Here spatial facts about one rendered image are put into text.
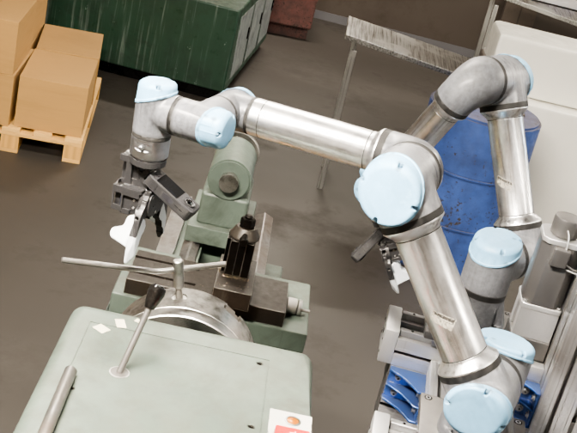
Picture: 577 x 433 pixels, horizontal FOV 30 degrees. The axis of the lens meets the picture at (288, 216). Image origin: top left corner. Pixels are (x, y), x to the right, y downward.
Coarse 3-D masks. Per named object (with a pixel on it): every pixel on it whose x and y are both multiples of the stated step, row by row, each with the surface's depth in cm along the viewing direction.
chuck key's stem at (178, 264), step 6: (174, 264) 217; (180, 264) 217; (174, 270) 218; (180, 270) 218; (174, 276) 218; (180, 276) 218; (174, 282) 219; (180, 282) 219; (174, 288) 220; (180, 288) 219; (180, 294) 220
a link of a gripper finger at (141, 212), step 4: (144, 204) 205; (140, 208) 204; (144, 208) 204; (136, 212) 204; (140, 212) 204; (144, 212) 205; (136, 216) 204; (140, 216) 204; (144, 216) 206; (136, 220) 204; (140, 220) 204; (136, 224) 204; (140, 224) 205; (132, 228) 205; (136, 228) 204; (132, 232) 205; (136, 232) 204; (132, 236) 205; (136, 236) 204
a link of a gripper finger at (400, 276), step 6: (396, 264) 289; (396, 270) 290; (402, 270) 290; (396, 276) 290; (402, 276) 290; (408, 276) 290; (390, 282) 290; (396, 282) 291; (402, 282) 291; (396, 288) 291
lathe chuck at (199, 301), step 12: (144, 300) 224; (168, 300) 220; (192, 300) 221; (204, 300) 222; (216, 300) 225; (132, 312) 221; (204, 312) 218; (216, 312) 220; (228, 324) 220; (240, 324) 225; (240, 336) 221
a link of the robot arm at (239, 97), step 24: (240, 96) 207; (240, 120) 206; (264, 120) 204; (288, 120) 202; (312, 120) 202; (336, 120) 202; (288, 144) 204; (312, 144) 202; (336, 144) 200; (360, 144) 198; (384, 144) 196
